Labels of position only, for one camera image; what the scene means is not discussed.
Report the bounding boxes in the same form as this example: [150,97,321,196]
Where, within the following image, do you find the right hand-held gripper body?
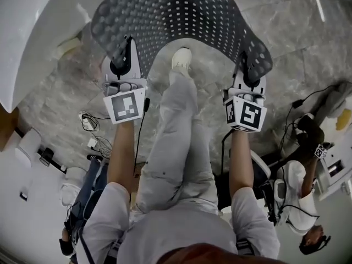
[223,72,269,134]

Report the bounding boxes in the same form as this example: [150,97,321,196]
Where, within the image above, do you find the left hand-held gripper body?
[101,38,148,125]

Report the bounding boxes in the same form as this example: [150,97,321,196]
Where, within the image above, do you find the dark grey perforated bath mat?
[90,0,273,85]

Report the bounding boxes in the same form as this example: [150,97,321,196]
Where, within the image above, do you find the white bathtub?
[0,0,92,114]

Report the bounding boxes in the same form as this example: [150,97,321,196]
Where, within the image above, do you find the person's right forearm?
[228,129,255,193]

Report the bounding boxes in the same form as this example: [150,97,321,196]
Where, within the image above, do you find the person's left forearm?
[105,122,141,196]

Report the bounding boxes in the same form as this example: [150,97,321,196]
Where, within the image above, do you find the grey marble floor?
[16,0,352,175]

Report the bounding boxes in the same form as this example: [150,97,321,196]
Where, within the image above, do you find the white power strip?
[79,111,97,132]

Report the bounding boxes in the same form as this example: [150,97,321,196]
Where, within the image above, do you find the white chair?
[249,149,272,184]

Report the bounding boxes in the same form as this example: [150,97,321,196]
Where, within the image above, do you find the person's white shoe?
[170,47,193,78]

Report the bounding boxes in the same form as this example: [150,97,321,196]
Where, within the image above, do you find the person's grey trousers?
[131,70,221,215]

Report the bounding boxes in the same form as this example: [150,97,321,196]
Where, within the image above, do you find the grey crumpled cloth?
[315,80,352,118]

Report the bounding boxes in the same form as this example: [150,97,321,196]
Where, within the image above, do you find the white toilet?
[14,127,42,171]
[59,166,88,206]

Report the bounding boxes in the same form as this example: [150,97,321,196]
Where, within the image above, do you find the brown wooden panel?
[0,105,20,151]

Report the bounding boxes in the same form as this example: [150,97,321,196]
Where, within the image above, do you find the person's light grey shirt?
[74,180,282,264]

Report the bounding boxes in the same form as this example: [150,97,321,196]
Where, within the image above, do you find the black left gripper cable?
[133,97,151,176]

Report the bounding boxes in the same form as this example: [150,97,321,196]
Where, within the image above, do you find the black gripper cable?
[133,97,151,176]
[219,129,238,176]

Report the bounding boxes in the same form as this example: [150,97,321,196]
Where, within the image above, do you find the long black floor cable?
[279,84,342,155]

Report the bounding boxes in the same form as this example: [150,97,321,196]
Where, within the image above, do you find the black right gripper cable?
[219,129,238,176]

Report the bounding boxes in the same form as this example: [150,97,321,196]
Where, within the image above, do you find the white coiled cable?
[93,135,114,157]

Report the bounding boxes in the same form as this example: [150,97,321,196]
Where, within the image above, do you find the white equipment frame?
[315,140,352,202]

